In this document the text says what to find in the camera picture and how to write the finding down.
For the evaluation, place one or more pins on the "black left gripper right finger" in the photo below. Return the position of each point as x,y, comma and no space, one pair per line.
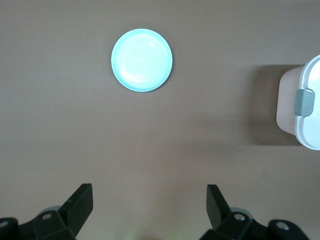
220,215

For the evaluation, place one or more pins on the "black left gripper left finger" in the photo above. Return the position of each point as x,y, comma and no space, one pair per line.
75,212

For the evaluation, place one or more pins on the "white lidded container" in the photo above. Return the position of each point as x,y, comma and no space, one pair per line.
287,100

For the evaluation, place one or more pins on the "light blue round plate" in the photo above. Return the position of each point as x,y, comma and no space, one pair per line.
142,60

